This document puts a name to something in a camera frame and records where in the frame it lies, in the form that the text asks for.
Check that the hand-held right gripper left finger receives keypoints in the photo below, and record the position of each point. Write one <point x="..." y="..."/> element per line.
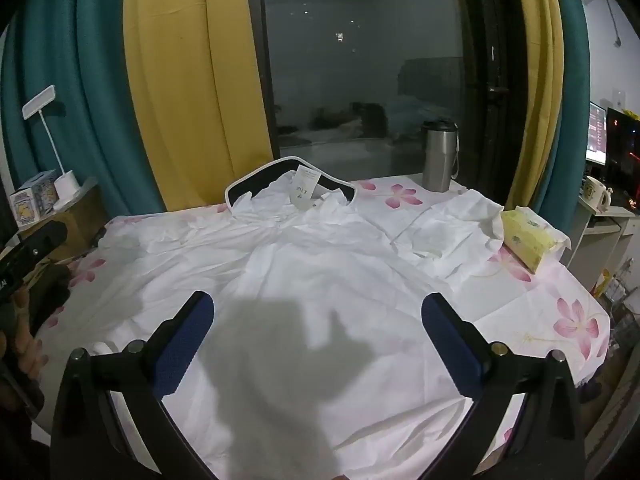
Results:
<point x="185" y="340"/>

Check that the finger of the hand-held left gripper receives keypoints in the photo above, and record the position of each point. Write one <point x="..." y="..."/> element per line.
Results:
<point x="42" y="240"/>

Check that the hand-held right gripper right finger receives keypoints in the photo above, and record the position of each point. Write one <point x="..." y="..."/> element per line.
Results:
<point x="450" y="345"/>

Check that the white shirt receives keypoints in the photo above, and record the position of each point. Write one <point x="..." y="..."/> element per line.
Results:
<point x="310" y="270"/>

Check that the person's left hand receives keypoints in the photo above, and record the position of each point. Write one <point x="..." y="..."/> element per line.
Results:
<point x="30" y="340"/>

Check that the brown cardboard box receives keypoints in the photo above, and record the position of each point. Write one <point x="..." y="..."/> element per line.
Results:
<point x="75" y="220"/>

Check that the printed cardboard carton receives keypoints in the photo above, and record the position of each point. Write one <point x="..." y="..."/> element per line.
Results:
<point x="32" y="200"/>

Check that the pink floral tablecloth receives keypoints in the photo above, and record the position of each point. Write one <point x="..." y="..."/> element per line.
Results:
<point x="550" y="320"/>

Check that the yellow tissue pack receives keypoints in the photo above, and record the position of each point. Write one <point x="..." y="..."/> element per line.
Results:
<point x="530" y="235"/>

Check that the white desk lamp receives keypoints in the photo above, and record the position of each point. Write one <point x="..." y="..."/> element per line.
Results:
<point x="39" y="102"/>

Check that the teal curtain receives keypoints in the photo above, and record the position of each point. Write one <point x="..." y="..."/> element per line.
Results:
<point x="75" y="85"/>
<point x="575" y="85"/>

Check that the white desk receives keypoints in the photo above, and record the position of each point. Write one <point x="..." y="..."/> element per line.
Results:
<point x="595" y="240"/>

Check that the steel tumbler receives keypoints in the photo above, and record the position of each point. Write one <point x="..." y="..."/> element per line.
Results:
<point x="439" y="160"/>

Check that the white paper garment tag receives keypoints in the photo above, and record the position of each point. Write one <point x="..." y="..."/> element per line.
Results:
<point x="305" y="182"/>

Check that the white printed mug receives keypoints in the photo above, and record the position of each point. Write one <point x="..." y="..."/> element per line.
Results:
<point x="595" y="192"/>

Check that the yellow curtain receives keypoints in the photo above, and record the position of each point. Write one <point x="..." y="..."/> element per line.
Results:
<point x="200" y="85"/>
<point x="542" y="85"/>

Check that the computer monitor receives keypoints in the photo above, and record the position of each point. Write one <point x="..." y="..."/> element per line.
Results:
<point x="596" y="132"/>

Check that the dark red box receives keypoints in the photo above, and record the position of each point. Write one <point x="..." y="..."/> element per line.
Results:
<point x="622" y="150"/>

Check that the dark glass window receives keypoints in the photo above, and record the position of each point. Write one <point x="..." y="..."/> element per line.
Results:
<point x="350" y="60"/>

